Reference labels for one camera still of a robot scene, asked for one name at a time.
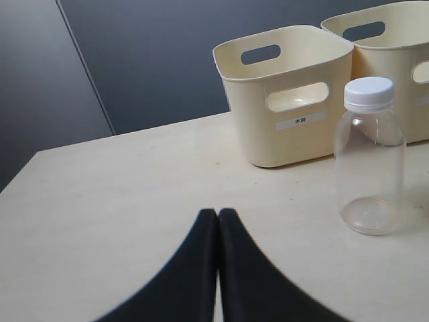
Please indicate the clear plastic bottle white cap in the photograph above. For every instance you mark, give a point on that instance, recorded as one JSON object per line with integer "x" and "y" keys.
{"x": 369, "y": 150}

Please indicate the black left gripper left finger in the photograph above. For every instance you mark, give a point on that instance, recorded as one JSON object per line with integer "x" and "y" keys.
{"x": 185, "y": 288}

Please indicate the middle cream plastic bin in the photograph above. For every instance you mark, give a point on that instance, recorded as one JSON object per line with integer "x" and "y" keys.
{"x": 394, "y": 54}

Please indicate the cream plastic bin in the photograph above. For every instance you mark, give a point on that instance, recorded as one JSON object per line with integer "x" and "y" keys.
{"x": 394, "y": 54}
{"x": 285, "y": 90}

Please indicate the left cream plastic bin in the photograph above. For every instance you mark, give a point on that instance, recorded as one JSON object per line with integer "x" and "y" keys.
{"x": 285, "y": 90}

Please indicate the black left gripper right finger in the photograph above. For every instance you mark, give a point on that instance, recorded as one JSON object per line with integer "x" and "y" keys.
{"x": 252, "y": 288}

